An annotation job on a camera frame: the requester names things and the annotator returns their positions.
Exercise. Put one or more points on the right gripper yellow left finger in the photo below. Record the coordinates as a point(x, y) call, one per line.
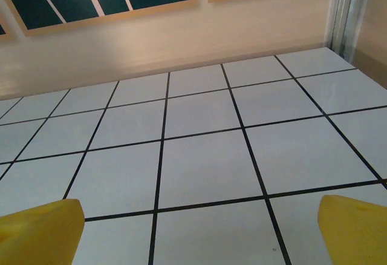
point(36, 234)

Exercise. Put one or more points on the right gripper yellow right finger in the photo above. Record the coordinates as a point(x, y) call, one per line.
point(356, 234)

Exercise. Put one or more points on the aluminium corner post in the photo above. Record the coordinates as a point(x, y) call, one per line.
point(347, 11)

